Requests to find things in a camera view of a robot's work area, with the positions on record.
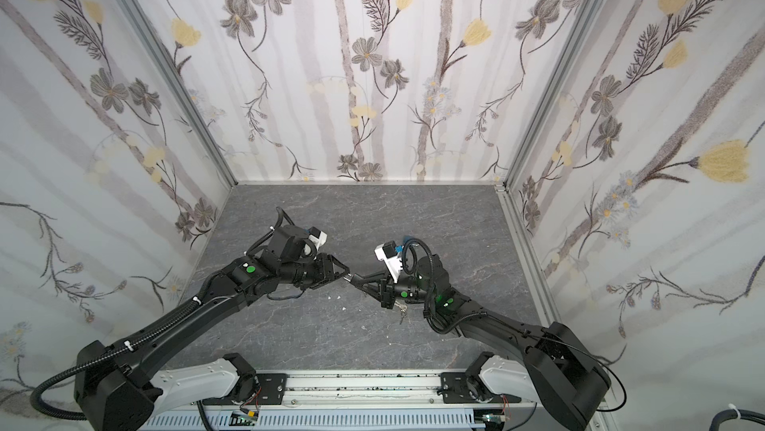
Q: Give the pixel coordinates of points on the brass and silver key bunch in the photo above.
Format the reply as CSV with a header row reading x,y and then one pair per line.
x,y
403,310

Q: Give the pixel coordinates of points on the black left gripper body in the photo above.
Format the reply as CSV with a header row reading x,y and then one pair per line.
x,y
326,267

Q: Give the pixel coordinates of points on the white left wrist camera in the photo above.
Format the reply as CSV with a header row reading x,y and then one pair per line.
x,y
317,237

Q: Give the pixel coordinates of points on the white slotted cable duct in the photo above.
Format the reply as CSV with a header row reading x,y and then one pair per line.
x,y
350,419

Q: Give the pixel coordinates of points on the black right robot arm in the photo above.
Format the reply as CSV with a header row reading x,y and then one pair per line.
x,y
514,335

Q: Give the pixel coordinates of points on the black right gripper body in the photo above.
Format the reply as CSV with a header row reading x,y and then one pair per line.
x,y
386,291

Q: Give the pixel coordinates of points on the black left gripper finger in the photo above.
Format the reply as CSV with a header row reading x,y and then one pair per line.
x,y
332,278
336,267

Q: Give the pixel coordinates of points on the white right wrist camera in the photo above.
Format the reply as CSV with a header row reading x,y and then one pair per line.
x,y
391,255

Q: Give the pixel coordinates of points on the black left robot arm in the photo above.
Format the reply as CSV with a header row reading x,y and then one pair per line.
x,y
115,391

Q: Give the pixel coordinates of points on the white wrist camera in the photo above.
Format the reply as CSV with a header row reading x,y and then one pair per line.
x,y
391,255
317,237

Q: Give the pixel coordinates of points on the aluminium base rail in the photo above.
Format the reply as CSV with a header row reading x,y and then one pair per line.
x,y
490,379

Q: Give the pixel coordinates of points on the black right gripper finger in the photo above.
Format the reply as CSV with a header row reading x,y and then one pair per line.
x,y
373,290
381,276

